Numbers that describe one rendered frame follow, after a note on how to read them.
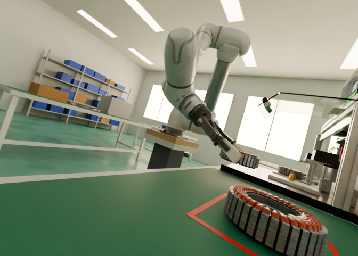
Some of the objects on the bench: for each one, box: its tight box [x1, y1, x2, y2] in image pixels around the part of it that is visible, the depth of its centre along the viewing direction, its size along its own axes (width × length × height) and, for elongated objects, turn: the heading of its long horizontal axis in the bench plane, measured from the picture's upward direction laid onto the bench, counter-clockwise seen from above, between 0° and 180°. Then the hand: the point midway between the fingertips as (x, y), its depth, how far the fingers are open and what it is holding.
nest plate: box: [268, 172, 320, 196], centre depth 64 cm, size 15×15×1 cm
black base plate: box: [220, 164, 358, 225], centre depth 73 cm, size 47×64×2 cm
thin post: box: [318, 166, 327, 196], centre depth 55 cm, size 2×2×10 cm
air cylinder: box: [318, 177, 336, 193], centre depth 76 cm, size 5×8×6 cm
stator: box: [277, 166, 305, 180], centre depth 84 cm, size 11×11×4 cm
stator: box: [224, 185, 328, 256], centre depth 22 cm, size 11×11×4 cm
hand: (238, 155), depth 49 cm, fingers closed on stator, 11 cm apart
